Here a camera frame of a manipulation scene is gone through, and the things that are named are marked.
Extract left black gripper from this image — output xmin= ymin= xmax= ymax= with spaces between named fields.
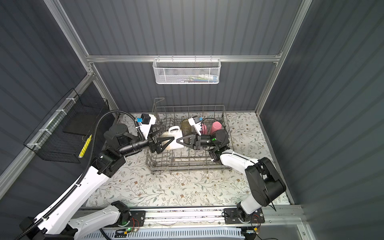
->
xmin=118 ymin=123 xmax=173 ymax=159

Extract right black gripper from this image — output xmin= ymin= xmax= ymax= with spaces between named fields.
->
xmin=178 ymin=133 xmax=217 ymax=154

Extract yellow transparent cup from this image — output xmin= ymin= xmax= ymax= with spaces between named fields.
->
xmin=181 ymin=119 xmax=192 ymax=137

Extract white ceramic mug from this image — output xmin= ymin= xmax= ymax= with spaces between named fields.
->
xmin=160 ymin=126 xmax=184 ymax=151

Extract pink plastic cup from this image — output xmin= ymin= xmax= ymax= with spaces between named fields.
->
xmin=201 ymin=124 xmax=208 ymax=135
xmin=210 ymin=121 xmax=223 ymax=135

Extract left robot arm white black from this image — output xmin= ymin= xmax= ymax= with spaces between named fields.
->
xmin=16 ymin=111 xmax=175 ymax=240

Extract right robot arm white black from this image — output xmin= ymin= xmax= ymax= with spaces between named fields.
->
xmin=176 ymin=129 xmax=287 ymax=223

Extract floral table mat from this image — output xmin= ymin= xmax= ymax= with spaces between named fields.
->
xmin=86 ymin=112 xmax=271 ymax=207

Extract items in white basket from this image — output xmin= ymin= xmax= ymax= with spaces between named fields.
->
xmin=179 ymin=74 xmax=219 ymax=84

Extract yellow brush in basket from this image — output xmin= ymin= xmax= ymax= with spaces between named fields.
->
xmin=78 ymin=135 xmax=93 ymax=159

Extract white vented front panel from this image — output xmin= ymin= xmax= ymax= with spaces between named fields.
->
xmin=83 ymin=227 xmax=245 ymax=240

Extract grey wire dish rack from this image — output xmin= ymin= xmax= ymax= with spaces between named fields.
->
xmin=146 ymin=98 xmax=230 ymax=174

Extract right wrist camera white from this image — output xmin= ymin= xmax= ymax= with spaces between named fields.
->
xmin=188 ymin=116 xmax=203 ymax=135

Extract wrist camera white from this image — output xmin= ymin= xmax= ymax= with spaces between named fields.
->
xmin=188 ymin=116 xmax=203 ymax=135
xmin=137 ymin=114 xmax=156 ymax=140

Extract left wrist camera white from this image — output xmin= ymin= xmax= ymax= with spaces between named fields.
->
xmin=137 ymin=114 xmax=156 ymax=140

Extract white mesh wall basket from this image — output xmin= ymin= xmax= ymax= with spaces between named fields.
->
xmin=153 ymin=58 xmax=222 ymax=85

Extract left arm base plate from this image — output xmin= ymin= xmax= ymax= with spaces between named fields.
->
xmin=105 ymin=210 xmax=146 ymax=228

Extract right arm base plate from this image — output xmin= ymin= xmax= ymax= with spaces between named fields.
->
xmin=222 ymin=208 xmax=265 ymax=225

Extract black wire wall basket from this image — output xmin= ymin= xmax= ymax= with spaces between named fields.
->
xmin=24 ymin=89 xmax=110 ymax=164

